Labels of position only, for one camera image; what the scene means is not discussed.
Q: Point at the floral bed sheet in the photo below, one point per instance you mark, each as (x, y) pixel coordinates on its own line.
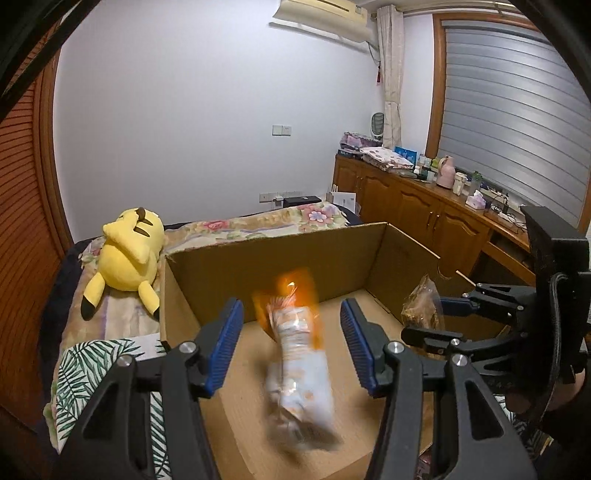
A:
(207, 260)

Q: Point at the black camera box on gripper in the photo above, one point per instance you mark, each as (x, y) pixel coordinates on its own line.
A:
(556, 246)

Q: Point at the white wall air conditioner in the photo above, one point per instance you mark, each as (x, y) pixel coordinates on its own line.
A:
(342, 18)

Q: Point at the grey window blind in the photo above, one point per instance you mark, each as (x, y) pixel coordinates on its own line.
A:
(515, 113)

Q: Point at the clear brown snack packet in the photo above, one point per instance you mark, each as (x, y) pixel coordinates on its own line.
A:
(423, 307)

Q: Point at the beige floral curtain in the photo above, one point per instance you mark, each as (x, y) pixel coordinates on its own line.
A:
(391, 37)

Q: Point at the pink kettle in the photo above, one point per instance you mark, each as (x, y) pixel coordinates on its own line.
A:
(446, 172)

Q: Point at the orange white snack packet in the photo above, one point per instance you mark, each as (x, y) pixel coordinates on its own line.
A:
(298, 387)

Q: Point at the small white desk fan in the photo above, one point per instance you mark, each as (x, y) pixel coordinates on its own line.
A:
(377, 125)

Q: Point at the wooden slatted wardrobe door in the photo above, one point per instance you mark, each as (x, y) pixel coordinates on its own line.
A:
(34, 239)

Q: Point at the white wall switch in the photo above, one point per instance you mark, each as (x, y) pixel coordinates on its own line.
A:
(281, 130)

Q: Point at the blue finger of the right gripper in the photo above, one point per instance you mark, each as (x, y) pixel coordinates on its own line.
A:
(431, 343)
(500, 303)

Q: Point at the wooden sideboard cabinet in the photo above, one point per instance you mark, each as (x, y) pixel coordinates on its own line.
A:
(479, 244)

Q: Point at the green leaf pattern cloth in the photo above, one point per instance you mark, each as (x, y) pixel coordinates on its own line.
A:
(80, 371)

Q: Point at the brown cardboard box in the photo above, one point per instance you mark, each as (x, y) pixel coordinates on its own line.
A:
(376, 264)

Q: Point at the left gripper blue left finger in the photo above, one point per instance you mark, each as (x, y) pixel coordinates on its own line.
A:
(191, 371)

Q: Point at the yellow pikachu plush toy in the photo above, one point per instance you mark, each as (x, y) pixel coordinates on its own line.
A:
(128, 260)

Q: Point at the folded floral cloth stack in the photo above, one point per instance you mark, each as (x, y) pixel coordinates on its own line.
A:
(385, 159)

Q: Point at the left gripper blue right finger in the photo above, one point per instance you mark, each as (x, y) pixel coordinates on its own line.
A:
(390, 370)

